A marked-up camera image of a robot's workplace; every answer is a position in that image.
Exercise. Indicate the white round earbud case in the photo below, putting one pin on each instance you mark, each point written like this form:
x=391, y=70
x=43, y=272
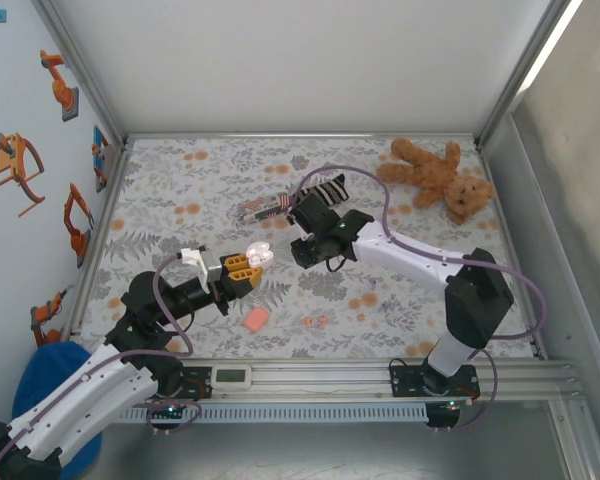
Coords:
x=259, y=254

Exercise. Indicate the pink earbud case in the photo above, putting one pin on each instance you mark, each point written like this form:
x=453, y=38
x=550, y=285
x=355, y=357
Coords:
x=256, y=320

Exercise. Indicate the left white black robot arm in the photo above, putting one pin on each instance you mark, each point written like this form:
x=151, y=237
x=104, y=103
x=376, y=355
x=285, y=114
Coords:
x=80, y=395

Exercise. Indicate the black white striped sock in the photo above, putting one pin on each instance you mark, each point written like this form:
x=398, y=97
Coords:
x=330, y=192

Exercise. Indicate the rolled flag print paper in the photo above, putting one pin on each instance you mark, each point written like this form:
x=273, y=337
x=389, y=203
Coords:
x=262, y=207

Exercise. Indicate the floral patterned table cloth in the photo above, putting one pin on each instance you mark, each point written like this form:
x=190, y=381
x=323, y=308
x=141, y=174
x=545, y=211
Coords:
x=205, y=175

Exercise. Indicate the white digital display unit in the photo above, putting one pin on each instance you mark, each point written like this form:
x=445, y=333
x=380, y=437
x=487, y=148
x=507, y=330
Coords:
x=230, y=376

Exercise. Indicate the small circuit board with leds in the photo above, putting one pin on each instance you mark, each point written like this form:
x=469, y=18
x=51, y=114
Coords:
x=442, y=415
x=167, y=410

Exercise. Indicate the brown teddy bear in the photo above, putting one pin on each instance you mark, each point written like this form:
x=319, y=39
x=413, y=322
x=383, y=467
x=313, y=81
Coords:
x=430, y=172

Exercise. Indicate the blue cap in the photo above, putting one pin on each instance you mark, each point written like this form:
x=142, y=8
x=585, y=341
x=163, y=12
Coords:
x=87, y=450

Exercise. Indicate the left arm wrist camera box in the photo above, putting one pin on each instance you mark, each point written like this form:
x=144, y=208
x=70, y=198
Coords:
x=212, y=267

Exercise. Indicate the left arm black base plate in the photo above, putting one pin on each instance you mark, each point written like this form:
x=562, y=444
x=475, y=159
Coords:
x=194, y=374

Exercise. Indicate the aluminium frame side bar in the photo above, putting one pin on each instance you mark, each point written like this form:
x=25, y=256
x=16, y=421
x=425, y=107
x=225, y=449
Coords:
x=100, y=240
x=491, y=175

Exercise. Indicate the aluminium frame cross bar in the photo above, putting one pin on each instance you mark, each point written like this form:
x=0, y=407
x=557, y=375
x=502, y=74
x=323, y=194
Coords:
x=300, y=135

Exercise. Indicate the aluminium mounting rail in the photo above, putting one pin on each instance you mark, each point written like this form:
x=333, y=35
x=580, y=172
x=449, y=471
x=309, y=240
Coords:
x=330, y=380

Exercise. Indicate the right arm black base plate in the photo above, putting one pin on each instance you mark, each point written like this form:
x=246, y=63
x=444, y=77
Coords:
x=405, y=377

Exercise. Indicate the blue orange machine wall sticker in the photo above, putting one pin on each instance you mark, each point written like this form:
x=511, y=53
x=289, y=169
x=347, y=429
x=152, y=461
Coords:
x=100, y=150

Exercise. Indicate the orange curved gripper wall sticker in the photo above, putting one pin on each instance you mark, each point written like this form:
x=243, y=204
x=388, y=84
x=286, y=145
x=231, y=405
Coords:
x=12, y=160

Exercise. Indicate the aluminium frame post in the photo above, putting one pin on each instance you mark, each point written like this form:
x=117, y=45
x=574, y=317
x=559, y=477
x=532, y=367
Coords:
x=80, y=70
x=520, y=70

